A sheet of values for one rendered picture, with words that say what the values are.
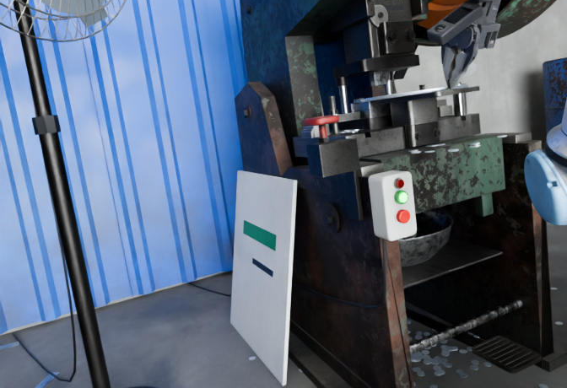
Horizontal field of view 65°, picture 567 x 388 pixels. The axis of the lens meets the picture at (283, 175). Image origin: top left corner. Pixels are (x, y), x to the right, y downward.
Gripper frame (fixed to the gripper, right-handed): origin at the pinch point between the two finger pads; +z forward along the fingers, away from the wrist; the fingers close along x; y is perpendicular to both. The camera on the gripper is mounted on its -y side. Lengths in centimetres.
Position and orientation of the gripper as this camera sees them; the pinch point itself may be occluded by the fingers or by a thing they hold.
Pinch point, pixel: (449, 83)
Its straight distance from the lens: 112.0
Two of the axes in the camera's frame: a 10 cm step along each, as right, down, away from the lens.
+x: -4.6, -4.7, 7.5
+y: 8.9, -1.8, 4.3
